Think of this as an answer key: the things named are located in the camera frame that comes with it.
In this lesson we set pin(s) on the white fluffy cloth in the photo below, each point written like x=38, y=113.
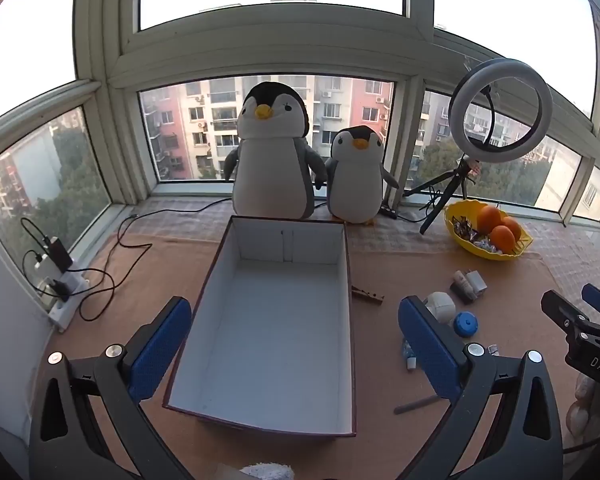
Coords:
x=267, y=471

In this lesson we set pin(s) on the black power bank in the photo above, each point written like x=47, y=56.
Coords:
x=59, y=255

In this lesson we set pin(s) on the grey spoon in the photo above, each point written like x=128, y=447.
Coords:
x=415, y=405

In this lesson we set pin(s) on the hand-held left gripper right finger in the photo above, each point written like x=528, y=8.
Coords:
x=430, y=347

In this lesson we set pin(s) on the wooden clothespin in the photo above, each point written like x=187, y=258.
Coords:
x=367, y=295

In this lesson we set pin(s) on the orange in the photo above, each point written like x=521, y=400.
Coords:
x=514, y=226
x=501, y=239
x=489, y=217

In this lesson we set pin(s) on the person's right hand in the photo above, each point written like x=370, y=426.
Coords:
x=592, y=405

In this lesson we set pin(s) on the red and white cardboard box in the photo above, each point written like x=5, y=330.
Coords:
x=275, y=340

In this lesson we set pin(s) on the white charging block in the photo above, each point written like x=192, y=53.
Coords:
x=44, y=266

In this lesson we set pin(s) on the pile of wrapped candies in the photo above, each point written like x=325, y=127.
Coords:
x=464, y=229

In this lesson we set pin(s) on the small white packet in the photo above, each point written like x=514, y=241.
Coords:
x=493, y=350

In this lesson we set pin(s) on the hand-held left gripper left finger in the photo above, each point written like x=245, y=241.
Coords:
x=160, y=347

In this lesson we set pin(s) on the small printed tube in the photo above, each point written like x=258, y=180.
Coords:
x=408, y=357

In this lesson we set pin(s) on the white wall charger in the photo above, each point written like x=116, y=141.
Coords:
x=476, y=282

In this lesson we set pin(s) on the small pink tube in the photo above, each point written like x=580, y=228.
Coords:
x=461, y=280

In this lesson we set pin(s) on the black plug adapter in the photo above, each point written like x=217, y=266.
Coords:
x=61, y=289

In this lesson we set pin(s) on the white power strip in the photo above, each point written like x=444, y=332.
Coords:
x=67, y=310

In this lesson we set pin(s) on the large penguin plush toy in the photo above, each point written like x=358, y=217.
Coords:
x=270, y=170

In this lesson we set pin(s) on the yellow plastic bowl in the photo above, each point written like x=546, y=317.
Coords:
x=462, y=247

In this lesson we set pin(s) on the white plastic appliance part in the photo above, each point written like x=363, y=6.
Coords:
x=441, y=306

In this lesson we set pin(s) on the checkered cloth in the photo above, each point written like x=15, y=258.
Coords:
x=190, y=212

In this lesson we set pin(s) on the white window frame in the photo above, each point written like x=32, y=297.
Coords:
x=280, y=50

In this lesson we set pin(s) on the small penguin plush toy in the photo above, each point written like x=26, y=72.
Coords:
x=355, y=180

